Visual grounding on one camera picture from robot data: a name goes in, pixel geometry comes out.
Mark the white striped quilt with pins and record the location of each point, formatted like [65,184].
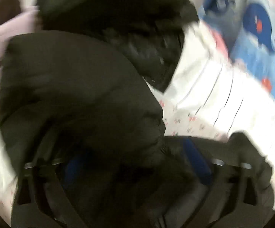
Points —
[211,87]

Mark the black fluffy cloth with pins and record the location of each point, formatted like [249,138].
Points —
[118,19]

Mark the dark olive padded jacket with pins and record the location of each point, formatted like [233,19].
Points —
[75,87]

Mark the whale print curtain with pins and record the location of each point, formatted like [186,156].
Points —
[258,23]

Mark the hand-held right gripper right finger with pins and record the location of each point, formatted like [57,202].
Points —
[198,161]

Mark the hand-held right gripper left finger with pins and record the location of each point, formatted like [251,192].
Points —
[72,171]

